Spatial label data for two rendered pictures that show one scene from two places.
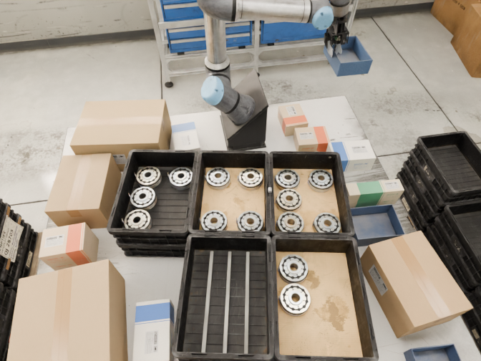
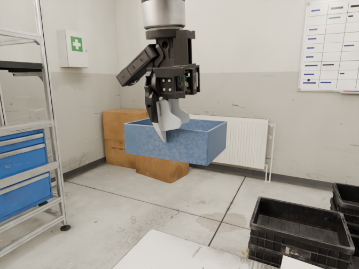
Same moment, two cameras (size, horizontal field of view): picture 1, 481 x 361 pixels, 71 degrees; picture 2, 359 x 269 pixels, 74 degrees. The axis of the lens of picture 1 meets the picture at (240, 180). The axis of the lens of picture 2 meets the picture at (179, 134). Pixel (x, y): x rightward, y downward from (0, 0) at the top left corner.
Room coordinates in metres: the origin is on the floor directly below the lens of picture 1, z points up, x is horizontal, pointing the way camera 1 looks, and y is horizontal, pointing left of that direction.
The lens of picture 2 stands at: (1.08, -0.05, 1.23)
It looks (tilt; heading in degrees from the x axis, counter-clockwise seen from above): 13 degrees down; 304
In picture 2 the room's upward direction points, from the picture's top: straight up
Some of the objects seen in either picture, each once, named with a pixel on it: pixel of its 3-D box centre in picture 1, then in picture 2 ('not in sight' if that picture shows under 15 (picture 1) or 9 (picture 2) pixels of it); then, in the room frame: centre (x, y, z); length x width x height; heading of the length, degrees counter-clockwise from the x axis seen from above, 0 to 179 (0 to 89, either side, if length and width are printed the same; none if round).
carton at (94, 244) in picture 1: (74, 251); not in sight; (0.61, 0.69, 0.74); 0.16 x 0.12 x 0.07; 98
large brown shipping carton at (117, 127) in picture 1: (126, 135); not in sight; (1.20, 0.57, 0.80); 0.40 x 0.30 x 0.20; 90
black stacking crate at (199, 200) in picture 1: (232, 197); not in sight; (0.77, 0.04, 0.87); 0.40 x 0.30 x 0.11; 177
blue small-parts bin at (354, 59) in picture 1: (346, 55); (177, 136); (1.39, -0.50, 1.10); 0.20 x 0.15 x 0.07; 9
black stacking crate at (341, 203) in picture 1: (305, 198); not in sight; (0.76, -0.26, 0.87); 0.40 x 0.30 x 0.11; 177
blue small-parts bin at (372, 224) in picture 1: (373, 225); not in sight; (0.70, -0.56, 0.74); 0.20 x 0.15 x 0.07; 95
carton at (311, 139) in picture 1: (311, 140); not in sight; (1.20, -0.37, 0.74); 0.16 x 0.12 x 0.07; 94
